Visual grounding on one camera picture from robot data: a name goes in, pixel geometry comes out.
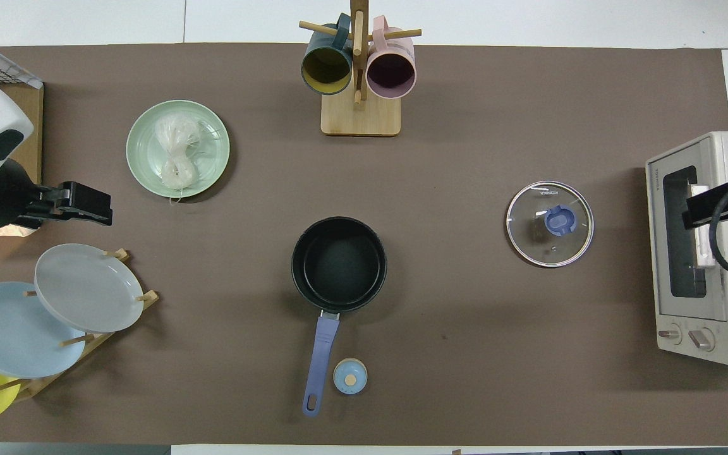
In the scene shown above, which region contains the dark teal mug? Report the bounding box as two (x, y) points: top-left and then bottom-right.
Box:
(301, 14), (353, 96)

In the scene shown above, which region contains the white vermicelli bundle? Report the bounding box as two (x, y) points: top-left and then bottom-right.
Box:
(154, 115), (203, 204)

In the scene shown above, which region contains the wooden mug tree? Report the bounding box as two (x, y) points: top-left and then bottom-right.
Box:
(299, 0), (422, 137)

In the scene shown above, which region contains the green plate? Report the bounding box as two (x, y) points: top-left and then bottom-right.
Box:
(126, 100), (231, 199)

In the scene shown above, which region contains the light blue plate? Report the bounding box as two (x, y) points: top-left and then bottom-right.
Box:
(0, 281), (87, 379)

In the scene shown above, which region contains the wooden plate rack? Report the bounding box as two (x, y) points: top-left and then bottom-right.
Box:
(0, 248), (160, 402)

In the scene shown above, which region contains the glass lid with blue knob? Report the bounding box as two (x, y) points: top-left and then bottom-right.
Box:
(506, 181), (595, 268)

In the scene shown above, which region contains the grey plate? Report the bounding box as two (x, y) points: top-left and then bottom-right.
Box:
(34, 243), (145, 334)

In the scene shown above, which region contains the brown table mat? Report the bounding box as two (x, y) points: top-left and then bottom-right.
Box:
(0, 43), (728, 446)

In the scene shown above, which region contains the dark pot with blue handle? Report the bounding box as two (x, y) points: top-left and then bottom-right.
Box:
(291, 217), (388, 418)

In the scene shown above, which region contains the pink mug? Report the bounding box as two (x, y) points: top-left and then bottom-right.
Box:
(366, 16), (416, 100)

